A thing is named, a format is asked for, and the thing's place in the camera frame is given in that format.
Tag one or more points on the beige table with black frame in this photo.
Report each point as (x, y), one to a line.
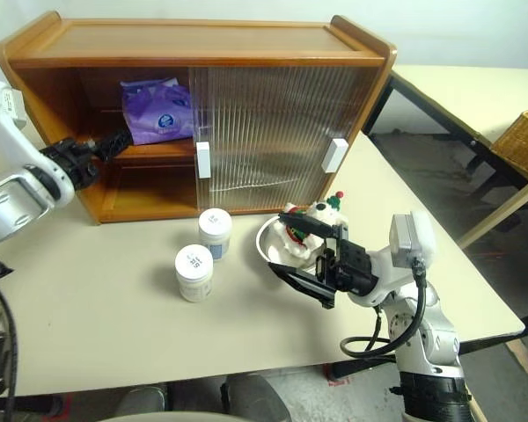
(466, 88)

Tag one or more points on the grey rounded shape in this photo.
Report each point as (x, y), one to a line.
(143, 400)
(255, 395)

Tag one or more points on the wicker basket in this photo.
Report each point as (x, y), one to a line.
(521, 140)

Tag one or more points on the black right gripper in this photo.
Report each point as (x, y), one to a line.
(352, 268)

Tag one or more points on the wooden cabinet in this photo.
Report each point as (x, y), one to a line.
(193, 41)

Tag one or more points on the wooden stick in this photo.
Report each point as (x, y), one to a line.
(478, 409)

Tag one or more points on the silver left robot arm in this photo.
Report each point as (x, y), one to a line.
(13, 206)

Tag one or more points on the purple tissue package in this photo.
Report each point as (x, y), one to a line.
(158, 110)

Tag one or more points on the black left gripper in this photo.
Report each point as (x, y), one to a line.
(72, 160)

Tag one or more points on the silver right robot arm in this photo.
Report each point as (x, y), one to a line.
(427, 347)

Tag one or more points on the white plush toy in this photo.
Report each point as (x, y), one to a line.
(323, 210)

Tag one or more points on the white bottle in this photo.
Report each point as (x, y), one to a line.
(194, 281)
(214, 237)

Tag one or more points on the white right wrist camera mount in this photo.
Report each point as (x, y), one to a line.
(409, 237)

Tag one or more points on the white metal bowl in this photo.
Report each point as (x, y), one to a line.
(273, 252)

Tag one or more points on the ribbed glass sliding door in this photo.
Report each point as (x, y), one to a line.
(334, 154)
(203, 160)

